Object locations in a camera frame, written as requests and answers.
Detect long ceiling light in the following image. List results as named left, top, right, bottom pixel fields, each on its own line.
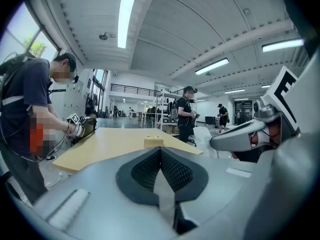
left=194, top=57, right=230, bottom=76
left=261, top=38, right=305, bottom=53
left=117, top=0, right=136, bottom=49
left=224, top=88, right=246, bottom=95

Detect brown chair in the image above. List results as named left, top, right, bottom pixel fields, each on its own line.
left=73, top=117, right=98, bottom=144

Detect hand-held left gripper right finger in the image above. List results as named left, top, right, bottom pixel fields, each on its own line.
left=159, top=146, right=275, bottom=240

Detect grey ceiling dome fixture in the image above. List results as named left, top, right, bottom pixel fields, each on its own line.
left=98, top=31, right=117, bottom=41

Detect tan tissue box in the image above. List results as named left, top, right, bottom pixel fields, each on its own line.
left=143, top=135, right=165, bottom=149

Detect large window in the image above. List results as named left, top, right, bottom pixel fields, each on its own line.
left=0, top=2, right=62, bottom=65

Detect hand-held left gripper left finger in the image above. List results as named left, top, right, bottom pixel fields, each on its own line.
left=32, top=146, right=176, bottom=240

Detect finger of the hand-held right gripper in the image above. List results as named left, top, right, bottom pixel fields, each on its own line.
left=209, top=120, right=267, bottom=153

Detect white shelf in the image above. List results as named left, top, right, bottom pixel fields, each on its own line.
left=155, top=88, right=198, bottom=135

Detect black balcony railing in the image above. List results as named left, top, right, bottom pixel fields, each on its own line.
left=109, top=83, right=186, bottom=98

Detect white floor cable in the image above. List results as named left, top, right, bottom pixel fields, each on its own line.
left=44, top=171, right=70, bottom=189

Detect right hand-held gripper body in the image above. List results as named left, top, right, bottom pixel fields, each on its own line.
left=252, top=49, right=320, bottom=135

